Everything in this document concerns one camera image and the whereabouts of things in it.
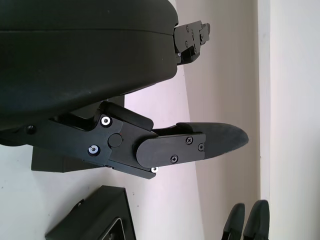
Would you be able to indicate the black Intel RealSense box lid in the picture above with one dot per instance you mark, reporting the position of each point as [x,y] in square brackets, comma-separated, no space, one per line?
[47,162]

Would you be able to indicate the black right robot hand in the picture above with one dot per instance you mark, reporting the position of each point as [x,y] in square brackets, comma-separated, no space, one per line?
[257,220]

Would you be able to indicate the black angled device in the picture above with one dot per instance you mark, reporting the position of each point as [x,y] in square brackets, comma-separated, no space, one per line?
[75,220]

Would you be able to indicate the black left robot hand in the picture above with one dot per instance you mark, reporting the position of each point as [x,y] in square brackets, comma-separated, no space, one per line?
[75,62]

